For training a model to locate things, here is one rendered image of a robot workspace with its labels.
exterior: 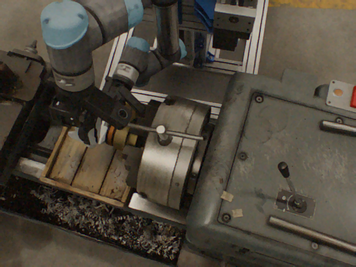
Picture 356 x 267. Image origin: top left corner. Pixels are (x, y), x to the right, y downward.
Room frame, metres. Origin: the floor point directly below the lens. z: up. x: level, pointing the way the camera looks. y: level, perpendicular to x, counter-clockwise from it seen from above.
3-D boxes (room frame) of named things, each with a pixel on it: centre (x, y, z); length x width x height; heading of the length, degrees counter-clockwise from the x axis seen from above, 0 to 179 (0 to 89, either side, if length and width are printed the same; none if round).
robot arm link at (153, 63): (0.68, 0.14, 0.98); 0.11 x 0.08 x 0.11; 122
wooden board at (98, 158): (0.44, 0.29, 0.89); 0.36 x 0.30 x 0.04; 161
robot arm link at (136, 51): (0.67, 0.16, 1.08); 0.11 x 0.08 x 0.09; 159
